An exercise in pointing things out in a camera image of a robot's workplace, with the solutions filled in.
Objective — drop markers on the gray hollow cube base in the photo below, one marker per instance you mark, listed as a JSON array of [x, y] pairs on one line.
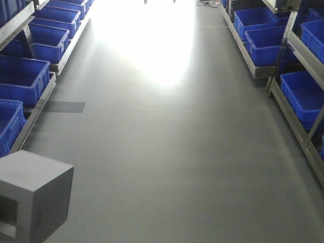
[[35, 196]]

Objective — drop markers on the blue bin right middle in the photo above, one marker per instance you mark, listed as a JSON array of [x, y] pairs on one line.
[[263, 45]]

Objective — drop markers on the blue bin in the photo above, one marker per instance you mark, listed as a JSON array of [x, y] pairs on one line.
[[24, 79], [59, 18], [12, 122], [252, 19], [263, 45], [304, 95], [50, 43]]

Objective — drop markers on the blue bin right far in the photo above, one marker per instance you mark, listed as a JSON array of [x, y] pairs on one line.
[[252, 19]]

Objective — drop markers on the blue bin right near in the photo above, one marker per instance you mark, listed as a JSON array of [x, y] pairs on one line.
[[304, 95]]

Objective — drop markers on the blue bin left near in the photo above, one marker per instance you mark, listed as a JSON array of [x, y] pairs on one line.
[[12, 122]]

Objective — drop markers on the right steel shelf rack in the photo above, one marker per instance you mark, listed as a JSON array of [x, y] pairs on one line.
[[282, 42]]

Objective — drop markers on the steel shelf rack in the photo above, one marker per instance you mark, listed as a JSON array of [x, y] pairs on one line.
[[17, 41], [282, 42]]

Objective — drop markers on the left steel shelf rack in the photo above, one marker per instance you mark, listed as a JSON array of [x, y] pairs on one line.
[[17, 41]]

